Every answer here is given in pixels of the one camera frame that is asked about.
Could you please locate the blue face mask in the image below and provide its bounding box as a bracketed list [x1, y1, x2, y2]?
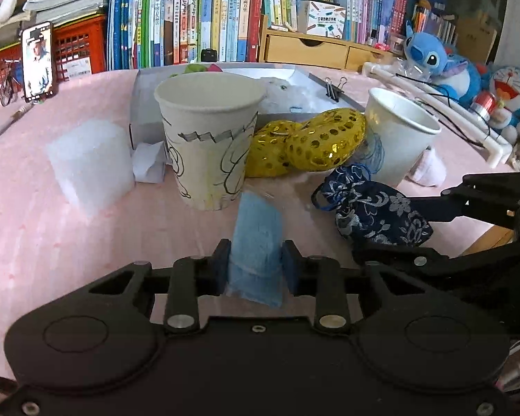
[227, 191, 284, 308]

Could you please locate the grey cardboard box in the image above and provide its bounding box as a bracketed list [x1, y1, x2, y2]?
[129, 64, 365, 150]

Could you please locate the blue cat plush toy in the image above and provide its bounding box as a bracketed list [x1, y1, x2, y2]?
[481, 65, 520, 141]

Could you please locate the row of upright books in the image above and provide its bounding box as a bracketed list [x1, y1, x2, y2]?
[107, 0, 410, 70]

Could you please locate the black binder clip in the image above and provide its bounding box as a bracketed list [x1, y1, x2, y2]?
[324, 77, 348, 102]

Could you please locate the white fluffy plush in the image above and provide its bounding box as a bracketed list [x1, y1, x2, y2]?
[260, 77, 313, 113]

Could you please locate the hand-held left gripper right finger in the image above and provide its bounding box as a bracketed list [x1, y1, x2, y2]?
[281, 240, 430, 334]

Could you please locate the pink small towel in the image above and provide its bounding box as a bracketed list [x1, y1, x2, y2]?
[406, 147, 447, 187]

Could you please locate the white paper cup blue scribble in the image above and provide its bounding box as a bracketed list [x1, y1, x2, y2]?
[364, 87, 442, 188]

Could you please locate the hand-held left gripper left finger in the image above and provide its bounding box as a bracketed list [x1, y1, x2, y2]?
[89, 239, 232, 334]

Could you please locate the brown cardboard box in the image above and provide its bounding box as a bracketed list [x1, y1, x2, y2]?
[455, 13, 499, 63]

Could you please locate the paper cup with black drawing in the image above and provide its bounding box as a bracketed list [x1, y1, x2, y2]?
[154, 72, 268, 211]

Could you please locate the white card box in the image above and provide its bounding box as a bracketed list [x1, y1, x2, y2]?
[295, 0, 346, 39]

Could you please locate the smartphone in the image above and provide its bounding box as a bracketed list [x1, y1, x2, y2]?
[21, 21, 58, 100]

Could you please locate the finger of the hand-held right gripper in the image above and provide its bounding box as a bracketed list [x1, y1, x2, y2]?
[351, 236, 520, 304]
[409, 172, 520, 230]

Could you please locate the navy floral pouch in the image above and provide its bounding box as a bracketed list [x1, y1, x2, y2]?
[311, 165, 434, 248]

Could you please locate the grey cable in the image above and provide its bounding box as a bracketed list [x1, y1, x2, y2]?
[0, 104, 33, 157]

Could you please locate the red plastic crate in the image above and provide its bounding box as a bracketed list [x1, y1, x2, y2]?
[0, 14, 108, 105]

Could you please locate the small bicycle model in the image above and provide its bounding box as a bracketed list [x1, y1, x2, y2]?
[0, 57, 23, 107]

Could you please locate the white foam block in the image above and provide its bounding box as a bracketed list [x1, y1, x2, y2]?
[45, 120, 136, 217]

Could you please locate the blue alien plush toy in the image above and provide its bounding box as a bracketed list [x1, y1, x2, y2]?
[404, 19, 482, 109]

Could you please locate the black cord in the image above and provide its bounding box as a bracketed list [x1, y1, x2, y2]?
[394, 73, 490, 148]

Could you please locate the yellow sequin pouch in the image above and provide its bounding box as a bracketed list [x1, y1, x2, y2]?
[245, 108, 367, 178]

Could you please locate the folded white paper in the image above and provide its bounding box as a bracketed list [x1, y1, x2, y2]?
[132, 141, 169, 183]

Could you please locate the wooden drawer organizer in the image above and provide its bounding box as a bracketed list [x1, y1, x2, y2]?
[259, 14, 395, 72]

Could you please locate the red metallic can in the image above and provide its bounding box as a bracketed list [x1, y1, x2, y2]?
[472, 91, 497, 118]

